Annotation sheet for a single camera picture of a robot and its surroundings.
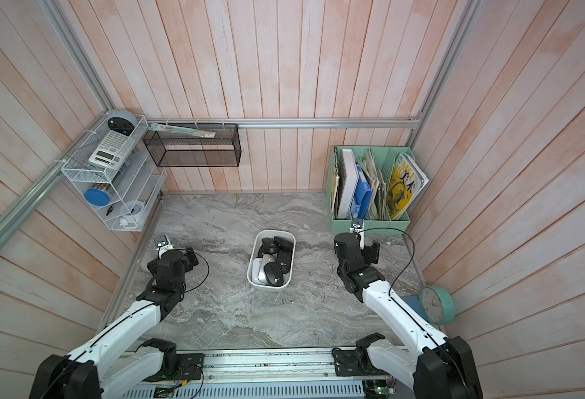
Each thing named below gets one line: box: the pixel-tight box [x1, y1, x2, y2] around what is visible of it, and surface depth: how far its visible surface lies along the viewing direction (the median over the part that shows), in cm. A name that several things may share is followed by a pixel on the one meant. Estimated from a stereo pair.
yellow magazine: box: [386, 151, 430, 221], surface depth 100 cm
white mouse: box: [250, 256, 267, 286], surface depth 92 cm
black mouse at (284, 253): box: [273, 236, 294, 274], surface depth 97 cm
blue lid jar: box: [83, 188, 110, 207], surface depth 78 cm
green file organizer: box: [324, 145, 414, 234], surface depth 100 cm
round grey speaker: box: [107, 109, 138, 137], surface depth 83 cm
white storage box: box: [246, 229, 296, 291], surface depth 92 cm
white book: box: [337, 148, 359, 219], surface depth 97 cm
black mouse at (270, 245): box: [261, 237, 281, 256], surface depth 98 cm
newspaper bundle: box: [357, 148, 388, 221], surface depth 98 cm
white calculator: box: [88, 130, 136, 171], surface depth 79 cm
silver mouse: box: [257, 253, 276, 285], surface depth 90 cm
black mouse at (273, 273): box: [263, 261, 284, 287], surface depth 88 cm
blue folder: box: [352, 162, 372, 219], surface depth 96 cm
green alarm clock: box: [418, 285, 457, 326], surface depth 76 cm
